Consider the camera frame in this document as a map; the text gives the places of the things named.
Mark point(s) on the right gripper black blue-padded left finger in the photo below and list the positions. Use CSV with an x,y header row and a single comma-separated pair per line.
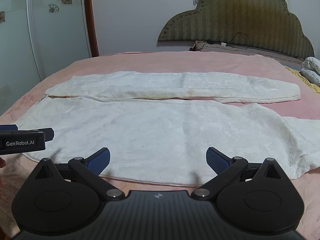
x,y
58,199

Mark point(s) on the brown wooden door frame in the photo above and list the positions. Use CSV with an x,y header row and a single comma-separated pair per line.
x,y
90,25

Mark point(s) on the pink bed blanket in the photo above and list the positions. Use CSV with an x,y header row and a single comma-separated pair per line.
x,y
18,166

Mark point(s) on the white patterned folded quilt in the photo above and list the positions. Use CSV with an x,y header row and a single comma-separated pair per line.
x,y
311,70

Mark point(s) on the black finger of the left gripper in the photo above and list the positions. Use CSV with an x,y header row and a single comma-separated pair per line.
x,y
48,133

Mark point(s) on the white floral wardrobe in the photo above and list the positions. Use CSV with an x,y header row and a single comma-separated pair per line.
x,y
38,38

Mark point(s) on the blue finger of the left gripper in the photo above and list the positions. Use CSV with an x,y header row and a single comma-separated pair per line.
x,y
8,128

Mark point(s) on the white textured pants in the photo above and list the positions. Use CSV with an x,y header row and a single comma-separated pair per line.
x,y
158,126

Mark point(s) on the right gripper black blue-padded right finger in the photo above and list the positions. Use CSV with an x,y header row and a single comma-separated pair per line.
x,y
256,198

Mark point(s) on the yellow blanket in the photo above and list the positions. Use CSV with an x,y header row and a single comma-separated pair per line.
x,y
303,78

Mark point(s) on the person's left hand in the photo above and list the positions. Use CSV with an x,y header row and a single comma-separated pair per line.
x,y
2,163

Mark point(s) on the olive green scalloped headboard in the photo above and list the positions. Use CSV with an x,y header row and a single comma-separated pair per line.
x,y
266,24

